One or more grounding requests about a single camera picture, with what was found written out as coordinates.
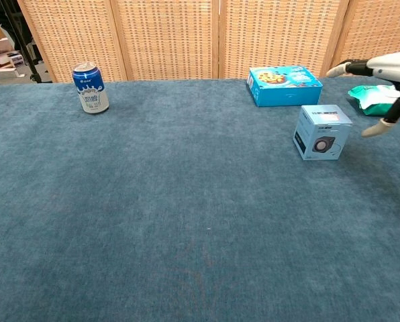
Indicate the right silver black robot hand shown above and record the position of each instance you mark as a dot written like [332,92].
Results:
[393,68]

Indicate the light blue speaker box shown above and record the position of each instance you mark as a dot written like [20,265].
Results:
[322,134]

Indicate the green wet wipes pack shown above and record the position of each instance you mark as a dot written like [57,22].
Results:
[374,97]

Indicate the blue chocolate chip cookie box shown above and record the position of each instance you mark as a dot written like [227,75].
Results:
[287,93]

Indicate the woven bamboo folding screen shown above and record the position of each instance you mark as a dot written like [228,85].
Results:
[170,37]

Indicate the blue table cloth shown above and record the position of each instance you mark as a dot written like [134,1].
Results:
[173,208]

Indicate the blue white drink can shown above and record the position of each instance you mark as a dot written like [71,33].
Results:
[91,92]

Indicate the black tripod stand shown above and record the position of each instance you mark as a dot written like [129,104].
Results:
[23,47]

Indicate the white cardboard boxes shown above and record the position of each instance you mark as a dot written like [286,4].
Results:
[3,68]

